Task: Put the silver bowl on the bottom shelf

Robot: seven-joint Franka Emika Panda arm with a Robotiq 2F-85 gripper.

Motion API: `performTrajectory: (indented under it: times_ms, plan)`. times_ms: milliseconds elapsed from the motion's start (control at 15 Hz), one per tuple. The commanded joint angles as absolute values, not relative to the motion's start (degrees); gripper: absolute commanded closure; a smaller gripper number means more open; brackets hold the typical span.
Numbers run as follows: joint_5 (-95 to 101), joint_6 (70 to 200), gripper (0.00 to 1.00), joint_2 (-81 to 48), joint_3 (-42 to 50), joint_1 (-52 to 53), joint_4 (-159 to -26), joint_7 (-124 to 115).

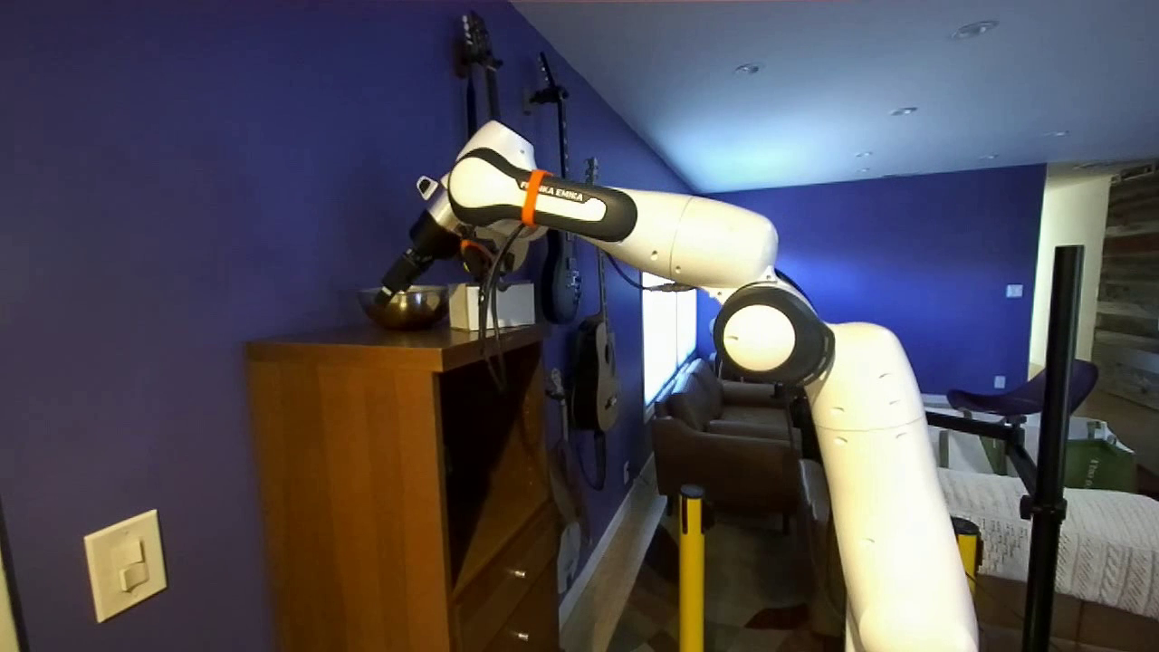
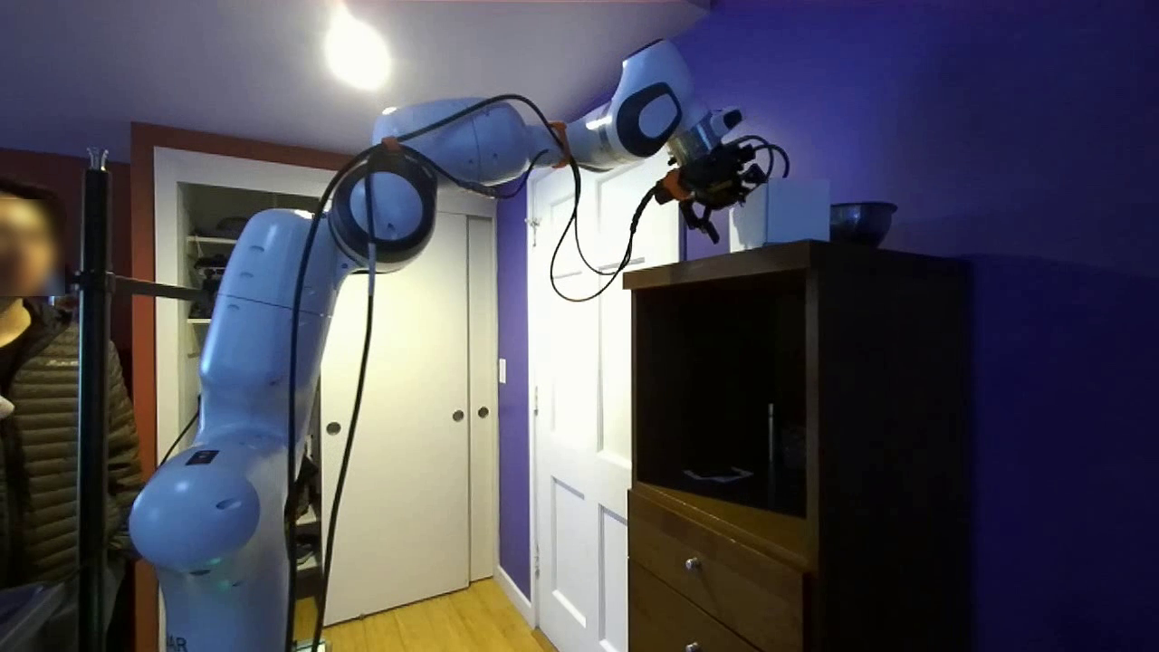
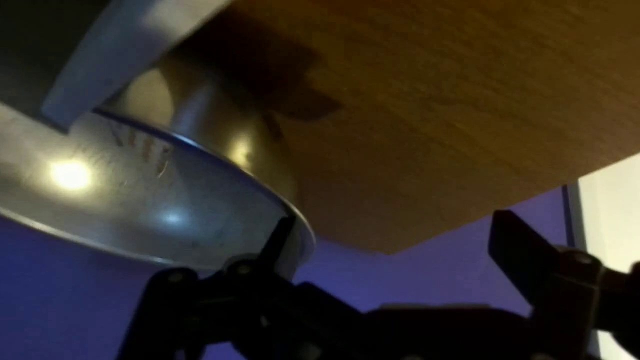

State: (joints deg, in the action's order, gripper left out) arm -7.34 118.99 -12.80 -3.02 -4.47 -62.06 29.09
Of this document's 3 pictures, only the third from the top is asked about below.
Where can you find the white panelled door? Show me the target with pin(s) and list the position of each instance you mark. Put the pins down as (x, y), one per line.
(613, 212)

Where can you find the dark wood cabinet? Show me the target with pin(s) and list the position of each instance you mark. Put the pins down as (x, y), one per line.
(452, 113)

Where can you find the silver metal bowl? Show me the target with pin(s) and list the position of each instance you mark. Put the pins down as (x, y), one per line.
(153, 193)

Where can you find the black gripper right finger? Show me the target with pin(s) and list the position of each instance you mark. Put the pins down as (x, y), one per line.
(520, 251)

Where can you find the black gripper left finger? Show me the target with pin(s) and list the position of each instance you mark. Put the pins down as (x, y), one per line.
(280, 243)

